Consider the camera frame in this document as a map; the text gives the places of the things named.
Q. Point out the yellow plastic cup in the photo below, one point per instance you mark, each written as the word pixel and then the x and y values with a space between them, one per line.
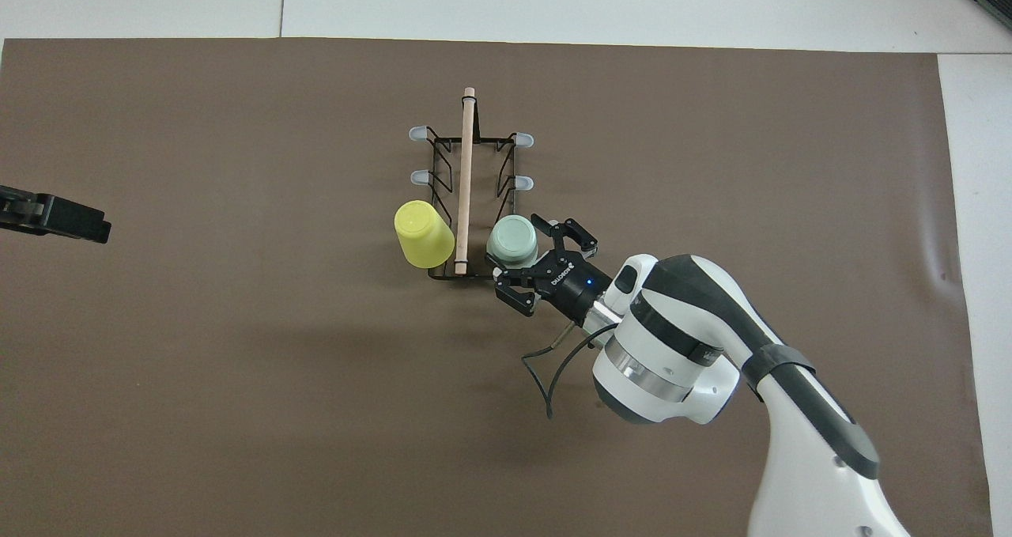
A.
pixel 423 235

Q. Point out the brown table mat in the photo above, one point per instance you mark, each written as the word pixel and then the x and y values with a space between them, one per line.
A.
pixel 316 442

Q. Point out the pale green plastic cup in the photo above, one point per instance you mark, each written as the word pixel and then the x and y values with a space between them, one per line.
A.
pixel 512 240

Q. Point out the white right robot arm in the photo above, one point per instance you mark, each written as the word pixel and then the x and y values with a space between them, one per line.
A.
pixel 711 347

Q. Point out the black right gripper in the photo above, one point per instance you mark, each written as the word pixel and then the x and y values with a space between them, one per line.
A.
pixel 573 288

